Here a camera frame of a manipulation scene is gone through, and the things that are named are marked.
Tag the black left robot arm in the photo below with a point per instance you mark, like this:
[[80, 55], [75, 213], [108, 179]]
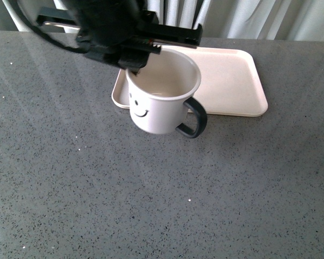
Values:
[[119, 33]]

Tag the white smiley face mug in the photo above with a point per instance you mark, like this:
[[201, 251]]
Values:
[[161, 95]]

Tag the pale pink rectangular tray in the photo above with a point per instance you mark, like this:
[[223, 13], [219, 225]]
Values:
[[230, 84]]

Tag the white pleated curtain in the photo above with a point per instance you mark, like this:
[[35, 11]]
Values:
[[270, 20]]

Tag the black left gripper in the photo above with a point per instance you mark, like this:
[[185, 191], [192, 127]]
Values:
[[123, 35]]

